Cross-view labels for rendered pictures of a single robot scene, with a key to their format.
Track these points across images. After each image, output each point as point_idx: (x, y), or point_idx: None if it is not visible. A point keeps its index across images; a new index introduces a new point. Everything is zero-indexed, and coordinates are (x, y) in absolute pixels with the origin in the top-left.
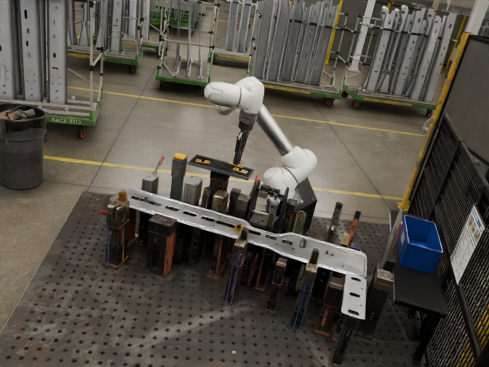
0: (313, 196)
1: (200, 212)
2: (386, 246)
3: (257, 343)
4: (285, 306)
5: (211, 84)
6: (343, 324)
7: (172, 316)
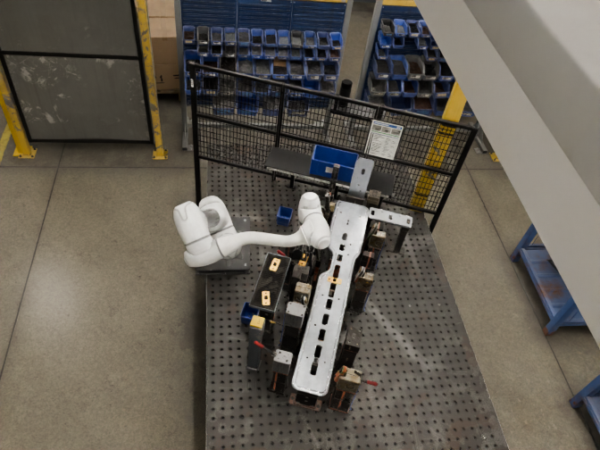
0: (241, 219)
1: (319, 310)
2: (352, 183)
3: (396, 291)
4: (354, 271)
5: (325, 235)
6: (401, 232)
7: (391, 346)
